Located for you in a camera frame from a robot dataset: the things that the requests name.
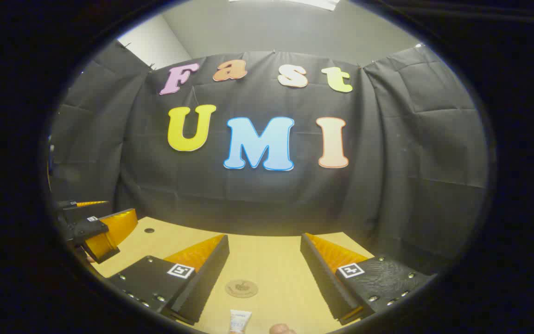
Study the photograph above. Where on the round cork coaster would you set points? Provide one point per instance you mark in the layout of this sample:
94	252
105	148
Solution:
241	288

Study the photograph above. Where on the white toothpaste tube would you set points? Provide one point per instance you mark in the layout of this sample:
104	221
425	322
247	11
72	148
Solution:
240	320

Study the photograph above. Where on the light wooden desktop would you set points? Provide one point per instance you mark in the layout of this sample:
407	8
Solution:
267	260

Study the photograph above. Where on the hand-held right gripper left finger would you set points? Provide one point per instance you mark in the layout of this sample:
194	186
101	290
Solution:
206	283

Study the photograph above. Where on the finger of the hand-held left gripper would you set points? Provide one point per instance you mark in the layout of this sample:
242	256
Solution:
77	211
109	234

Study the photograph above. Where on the black backdrop cloth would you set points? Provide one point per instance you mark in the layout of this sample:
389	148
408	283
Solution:
387	162

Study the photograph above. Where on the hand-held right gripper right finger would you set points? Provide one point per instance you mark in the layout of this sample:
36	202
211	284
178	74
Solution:
325	283

